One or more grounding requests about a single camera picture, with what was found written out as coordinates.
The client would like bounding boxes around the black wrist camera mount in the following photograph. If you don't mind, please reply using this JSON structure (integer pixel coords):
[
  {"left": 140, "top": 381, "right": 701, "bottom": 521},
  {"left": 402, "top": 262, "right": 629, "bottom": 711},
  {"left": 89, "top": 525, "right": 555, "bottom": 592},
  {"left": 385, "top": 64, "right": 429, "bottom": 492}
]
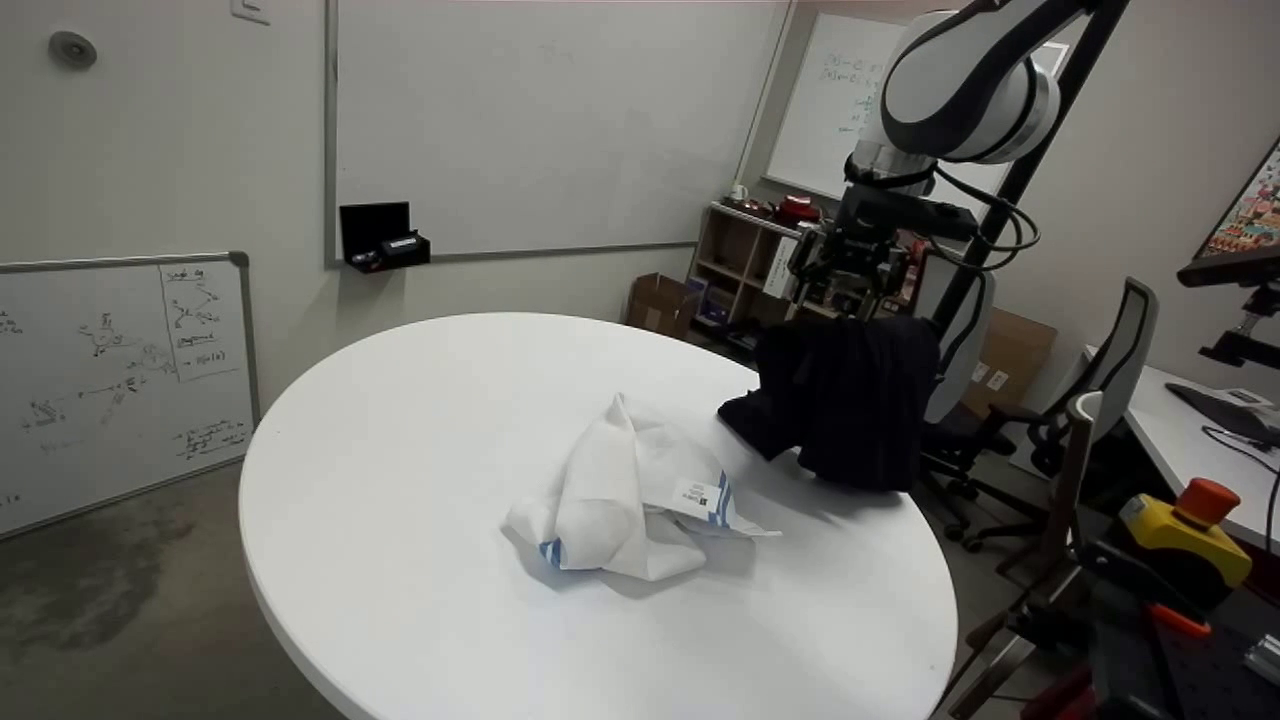
[{"left": 842, "top": 154, "right": 979, "bottom": 239}]

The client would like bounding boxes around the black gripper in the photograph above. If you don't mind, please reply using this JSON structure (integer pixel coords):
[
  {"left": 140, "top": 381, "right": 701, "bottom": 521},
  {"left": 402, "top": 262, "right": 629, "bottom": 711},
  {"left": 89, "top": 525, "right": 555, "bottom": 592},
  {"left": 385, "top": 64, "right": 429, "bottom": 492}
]
[{"left": 797, "top": 217, "right": 927, "bottom": 323}]

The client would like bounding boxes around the small framed whiteboard with scribbles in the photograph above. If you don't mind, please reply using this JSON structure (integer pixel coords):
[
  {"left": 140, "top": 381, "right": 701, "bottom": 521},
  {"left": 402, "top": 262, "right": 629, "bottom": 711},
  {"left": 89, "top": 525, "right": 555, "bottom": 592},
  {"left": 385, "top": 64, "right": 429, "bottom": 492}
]
[{"left": 0, "top": 246, "right": 265, "bottom": 541}]

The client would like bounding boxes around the white desk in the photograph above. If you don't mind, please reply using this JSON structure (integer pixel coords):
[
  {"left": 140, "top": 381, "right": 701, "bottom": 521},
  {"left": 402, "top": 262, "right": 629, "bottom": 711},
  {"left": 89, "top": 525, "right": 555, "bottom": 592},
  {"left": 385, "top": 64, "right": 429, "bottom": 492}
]
[{"left": 1124, "top": 364, "right": 1280, "bottom": 550}]

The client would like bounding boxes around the computer monitor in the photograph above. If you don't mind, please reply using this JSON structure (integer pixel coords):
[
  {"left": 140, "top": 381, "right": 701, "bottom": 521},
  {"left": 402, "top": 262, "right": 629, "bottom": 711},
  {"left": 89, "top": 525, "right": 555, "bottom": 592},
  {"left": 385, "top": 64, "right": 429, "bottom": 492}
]
[{"left": 1174, "top": 132, "right": 1280, "bottom": 291}]

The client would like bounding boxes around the silver aluminium extrusion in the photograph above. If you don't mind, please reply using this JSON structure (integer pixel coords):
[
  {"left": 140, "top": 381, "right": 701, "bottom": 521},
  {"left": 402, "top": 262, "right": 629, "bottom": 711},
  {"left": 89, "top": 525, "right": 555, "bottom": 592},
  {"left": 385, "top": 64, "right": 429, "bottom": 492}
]
[{"left": 1241, "top": 633, "right": 1280, "bottom": 687}]

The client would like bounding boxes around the white towel with blue stripe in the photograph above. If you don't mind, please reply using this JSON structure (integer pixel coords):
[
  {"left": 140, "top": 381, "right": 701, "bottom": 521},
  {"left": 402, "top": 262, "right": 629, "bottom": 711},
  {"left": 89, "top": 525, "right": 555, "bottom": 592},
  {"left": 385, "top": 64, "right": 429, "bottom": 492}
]
[{"left": 502, "top": 389, "right": 783, "bottom": 588}]

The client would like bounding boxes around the round grey wall device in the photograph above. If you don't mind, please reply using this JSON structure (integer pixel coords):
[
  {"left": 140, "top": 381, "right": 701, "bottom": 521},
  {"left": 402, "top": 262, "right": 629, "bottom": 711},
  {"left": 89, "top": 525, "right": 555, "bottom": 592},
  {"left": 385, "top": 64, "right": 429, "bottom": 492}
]
[{"left": 46, "top": 28, "right": 99, "bottom": 73}]

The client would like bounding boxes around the yellow emergency stop red button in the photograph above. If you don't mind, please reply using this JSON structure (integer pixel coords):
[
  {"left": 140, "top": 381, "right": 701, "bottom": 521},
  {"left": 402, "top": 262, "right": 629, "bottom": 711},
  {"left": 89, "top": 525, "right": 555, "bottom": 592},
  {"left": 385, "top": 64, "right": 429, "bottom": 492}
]
[{"left": 1117, "top": 475, "right": 1258, "bottom": 592}]

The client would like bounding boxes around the small cardboard box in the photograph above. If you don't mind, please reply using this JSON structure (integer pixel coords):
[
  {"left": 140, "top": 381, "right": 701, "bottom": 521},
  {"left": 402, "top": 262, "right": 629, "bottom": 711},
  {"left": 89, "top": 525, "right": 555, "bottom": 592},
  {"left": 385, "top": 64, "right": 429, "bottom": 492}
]
[{"left": 625, "top": 272, "right": 704, "bottom": 341}]

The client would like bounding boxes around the black pole stand with clamp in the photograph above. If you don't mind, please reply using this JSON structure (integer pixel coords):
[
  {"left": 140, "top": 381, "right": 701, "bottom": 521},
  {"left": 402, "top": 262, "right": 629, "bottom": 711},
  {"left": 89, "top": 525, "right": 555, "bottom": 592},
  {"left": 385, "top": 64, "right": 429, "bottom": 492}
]
[{"left": 925, "top": 0, "right": 1135, "bottom": 343}]

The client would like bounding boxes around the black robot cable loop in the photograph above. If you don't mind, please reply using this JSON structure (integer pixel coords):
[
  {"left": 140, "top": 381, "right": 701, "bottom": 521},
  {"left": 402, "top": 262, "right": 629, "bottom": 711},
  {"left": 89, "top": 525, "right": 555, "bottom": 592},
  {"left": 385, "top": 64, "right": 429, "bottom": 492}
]
[{"left": 934, "top": 158, "right": 1045, "bottom": 281}]

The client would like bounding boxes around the whiteboard with green writing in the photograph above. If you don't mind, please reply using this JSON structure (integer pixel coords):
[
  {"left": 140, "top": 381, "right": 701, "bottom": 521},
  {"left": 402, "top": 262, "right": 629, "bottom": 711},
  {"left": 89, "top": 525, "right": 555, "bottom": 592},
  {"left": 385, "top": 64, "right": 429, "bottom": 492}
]
[{"left": 764, "top": 12, "right": 944, "bottom": 205}]

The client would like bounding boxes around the large cardboard box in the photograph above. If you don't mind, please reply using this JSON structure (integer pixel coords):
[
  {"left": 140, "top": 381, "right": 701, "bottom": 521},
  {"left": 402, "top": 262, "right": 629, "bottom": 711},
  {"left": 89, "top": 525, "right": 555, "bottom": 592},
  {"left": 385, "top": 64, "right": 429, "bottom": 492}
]
[{"left": 961, "top": 307, "right": 1061, "bottom": 421}]

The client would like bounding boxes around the grey back office chair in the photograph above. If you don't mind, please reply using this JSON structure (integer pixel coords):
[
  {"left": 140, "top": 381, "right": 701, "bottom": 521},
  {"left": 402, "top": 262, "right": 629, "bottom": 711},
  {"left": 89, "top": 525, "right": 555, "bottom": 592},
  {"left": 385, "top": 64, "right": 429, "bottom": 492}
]
[{"left": 985, "top": 274, "right": 1160, "bottom": 550}]

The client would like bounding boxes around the large wall whiteboard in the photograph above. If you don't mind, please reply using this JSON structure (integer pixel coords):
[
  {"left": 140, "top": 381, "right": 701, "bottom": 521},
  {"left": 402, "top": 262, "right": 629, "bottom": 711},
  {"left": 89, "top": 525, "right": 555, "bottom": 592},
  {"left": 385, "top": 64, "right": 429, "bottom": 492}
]
[{"left": 321, "top": 0, "right": 791, "bottom": 268}]

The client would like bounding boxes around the red item on shelf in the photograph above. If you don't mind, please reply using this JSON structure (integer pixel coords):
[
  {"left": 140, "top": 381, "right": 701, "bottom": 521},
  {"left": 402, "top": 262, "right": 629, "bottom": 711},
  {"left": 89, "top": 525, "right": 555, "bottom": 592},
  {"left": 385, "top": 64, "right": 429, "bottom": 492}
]
[{"left": 776, "top": 192, "right": 825, "bottom": 233}]

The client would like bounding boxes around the wooden shelf unit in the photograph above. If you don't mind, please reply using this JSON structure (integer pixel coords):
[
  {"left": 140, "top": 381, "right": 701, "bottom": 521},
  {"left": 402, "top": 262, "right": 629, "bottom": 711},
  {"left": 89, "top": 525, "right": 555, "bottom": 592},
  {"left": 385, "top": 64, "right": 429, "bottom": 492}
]
[{"left": 691, "top": 196, "right": 858, "bottom": 334}]

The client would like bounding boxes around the black whiteboard marker tray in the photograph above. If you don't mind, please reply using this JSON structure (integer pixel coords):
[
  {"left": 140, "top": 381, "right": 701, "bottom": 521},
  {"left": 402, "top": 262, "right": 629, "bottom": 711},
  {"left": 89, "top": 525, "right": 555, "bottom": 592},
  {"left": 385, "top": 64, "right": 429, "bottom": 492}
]
[{"left": 338, "top": 196, "right": 438, "bottom": 274}]

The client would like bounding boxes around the black keyboard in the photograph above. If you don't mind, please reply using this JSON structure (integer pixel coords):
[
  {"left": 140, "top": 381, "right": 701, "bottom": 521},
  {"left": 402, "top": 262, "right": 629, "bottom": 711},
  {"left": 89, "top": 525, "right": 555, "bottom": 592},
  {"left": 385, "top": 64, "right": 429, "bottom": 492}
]
[{"left": 1165, "top": 376, "right": 1280, "bottom": 453}]

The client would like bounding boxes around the black clamp with orange handle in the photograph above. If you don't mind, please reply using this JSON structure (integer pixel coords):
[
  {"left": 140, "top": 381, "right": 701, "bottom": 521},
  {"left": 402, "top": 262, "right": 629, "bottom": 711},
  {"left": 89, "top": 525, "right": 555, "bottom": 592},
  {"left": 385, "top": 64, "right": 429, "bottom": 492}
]
[{"left": 1144, "top": 595, "right": 1219, "bottom": 649}]

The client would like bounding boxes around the black towel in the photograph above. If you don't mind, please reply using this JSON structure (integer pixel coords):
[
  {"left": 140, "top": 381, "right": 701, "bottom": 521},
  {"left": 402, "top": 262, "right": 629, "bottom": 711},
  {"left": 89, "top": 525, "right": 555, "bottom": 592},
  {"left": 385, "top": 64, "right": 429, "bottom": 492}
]
[{"left": 718, "top": 310, "right": 944, "bottom": 494}]

